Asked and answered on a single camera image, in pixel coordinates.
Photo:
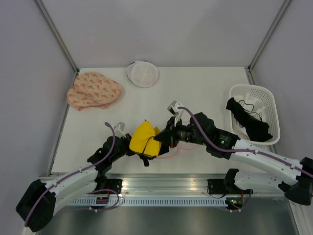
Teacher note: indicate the yellow bra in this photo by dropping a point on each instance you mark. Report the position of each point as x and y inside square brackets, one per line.
[143, 143]

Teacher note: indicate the white slotted cable duct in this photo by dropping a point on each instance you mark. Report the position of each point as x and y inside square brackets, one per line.
[149, 201]

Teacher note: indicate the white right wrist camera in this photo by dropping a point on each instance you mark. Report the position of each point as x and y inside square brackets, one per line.
[173, 108]

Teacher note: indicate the right aluminium frame post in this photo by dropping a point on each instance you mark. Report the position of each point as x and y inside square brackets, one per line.
[277, 19]

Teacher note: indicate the orange floral patterned bra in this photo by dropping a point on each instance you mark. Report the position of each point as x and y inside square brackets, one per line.
[93, 89]

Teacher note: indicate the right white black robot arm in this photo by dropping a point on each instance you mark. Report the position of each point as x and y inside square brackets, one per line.
[292, 177]

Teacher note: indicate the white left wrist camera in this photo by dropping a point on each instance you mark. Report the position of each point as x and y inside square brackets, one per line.
[119, 130]

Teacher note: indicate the white mesh laundry bag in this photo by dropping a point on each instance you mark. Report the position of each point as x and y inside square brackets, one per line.
[143, 74]

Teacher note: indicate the aluminium frame post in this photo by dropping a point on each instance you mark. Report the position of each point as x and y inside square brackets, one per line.
[56, 34]
[277, 19]

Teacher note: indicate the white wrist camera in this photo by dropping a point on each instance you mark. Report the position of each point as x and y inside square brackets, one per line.
[119, 130]
[173, 108]

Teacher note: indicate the pink-trimmed mesh laundry bag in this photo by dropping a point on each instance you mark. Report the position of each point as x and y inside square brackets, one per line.
[167, 152]

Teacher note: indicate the black garment in basket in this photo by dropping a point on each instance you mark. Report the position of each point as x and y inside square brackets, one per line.
[256, 130]

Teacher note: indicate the white garment in basket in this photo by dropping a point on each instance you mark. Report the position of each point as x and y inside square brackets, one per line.
[251, 104]

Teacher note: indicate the white perforated plastic basket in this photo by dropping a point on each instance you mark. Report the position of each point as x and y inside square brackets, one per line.
[268, 115]

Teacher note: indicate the left aluminium frame post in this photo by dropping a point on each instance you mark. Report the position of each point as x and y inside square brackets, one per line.
[56, 34]

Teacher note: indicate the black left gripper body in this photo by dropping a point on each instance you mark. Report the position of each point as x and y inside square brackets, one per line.
[124, 148]

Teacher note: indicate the aluminium mounting rail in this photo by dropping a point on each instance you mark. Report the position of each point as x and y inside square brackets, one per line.
[194, 185]

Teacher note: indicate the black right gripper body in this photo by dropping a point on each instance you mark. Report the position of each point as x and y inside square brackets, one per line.
[181, 132]

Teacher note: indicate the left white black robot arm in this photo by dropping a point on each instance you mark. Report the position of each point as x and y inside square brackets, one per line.
[42, 200]

